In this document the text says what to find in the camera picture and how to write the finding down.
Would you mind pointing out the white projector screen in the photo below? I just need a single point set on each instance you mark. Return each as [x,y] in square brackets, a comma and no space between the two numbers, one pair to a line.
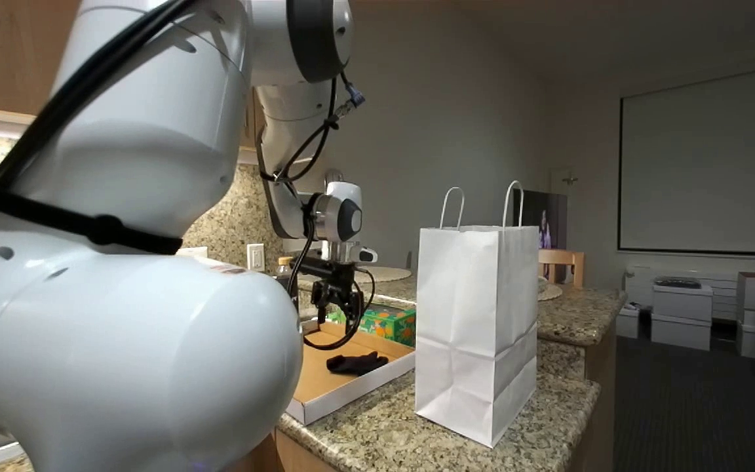
[705,158]

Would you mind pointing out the small wall ornament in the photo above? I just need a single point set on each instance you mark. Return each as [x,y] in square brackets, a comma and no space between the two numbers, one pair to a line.
[566,178]

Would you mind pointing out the green floral tissue box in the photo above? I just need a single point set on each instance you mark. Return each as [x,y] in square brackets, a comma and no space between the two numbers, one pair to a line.
[391,326]

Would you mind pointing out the white wall outlet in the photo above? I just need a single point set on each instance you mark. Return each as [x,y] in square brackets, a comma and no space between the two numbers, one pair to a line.
[255,257]

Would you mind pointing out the wooden dining chair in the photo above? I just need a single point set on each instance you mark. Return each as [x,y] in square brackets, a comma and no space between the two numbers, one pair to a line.
[561,263]

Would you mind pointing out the small white box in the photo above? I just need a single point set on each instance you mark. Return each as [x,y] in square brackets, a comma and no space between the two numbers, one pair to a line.
[626,320]

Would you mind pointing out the black sock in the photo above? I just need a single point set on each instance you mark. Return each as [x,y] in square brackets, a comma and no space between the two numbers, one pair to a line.
[355,363]

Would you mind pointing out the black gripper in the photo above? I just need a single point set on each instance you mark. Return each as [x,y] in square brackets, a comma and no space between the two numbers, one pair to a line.
[332,291]

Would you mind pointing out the white paper bag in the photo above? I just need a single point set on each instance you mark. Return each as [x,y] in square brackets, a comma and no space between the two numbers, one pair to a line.
[473,330]

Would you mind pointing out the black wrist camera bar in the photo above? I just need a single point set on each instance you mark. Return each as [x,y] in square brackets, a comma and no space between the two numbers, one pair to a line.
[321,271]

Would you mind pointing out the round woven placemat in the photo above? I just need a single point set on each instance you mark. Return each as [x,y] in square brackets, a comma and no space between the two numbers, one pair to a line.
[391,275]
[547,291]

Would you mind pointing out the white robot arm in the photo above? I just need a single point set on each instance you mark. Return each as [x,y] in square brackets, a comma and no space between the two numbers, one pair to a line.
[132,367]

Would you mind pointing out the white-rimmed cardboard tray box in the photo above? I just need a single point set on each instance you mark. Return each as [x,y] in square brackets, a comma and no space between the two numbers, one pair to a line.
[332,384]

